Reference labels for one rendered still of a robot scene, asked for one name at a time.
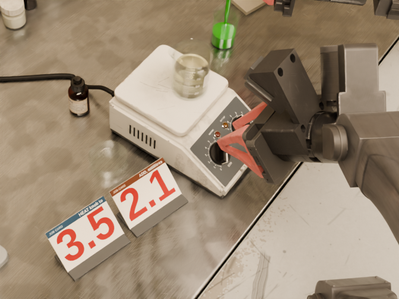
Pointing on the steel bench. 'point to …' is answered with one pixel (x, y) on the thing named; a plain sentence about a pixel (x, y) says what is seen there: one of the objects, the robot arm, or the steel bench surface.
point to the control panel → (224, 174)
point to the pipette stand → (248, 5)
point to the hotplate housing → (173, 141)
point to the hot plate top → (165, 94)
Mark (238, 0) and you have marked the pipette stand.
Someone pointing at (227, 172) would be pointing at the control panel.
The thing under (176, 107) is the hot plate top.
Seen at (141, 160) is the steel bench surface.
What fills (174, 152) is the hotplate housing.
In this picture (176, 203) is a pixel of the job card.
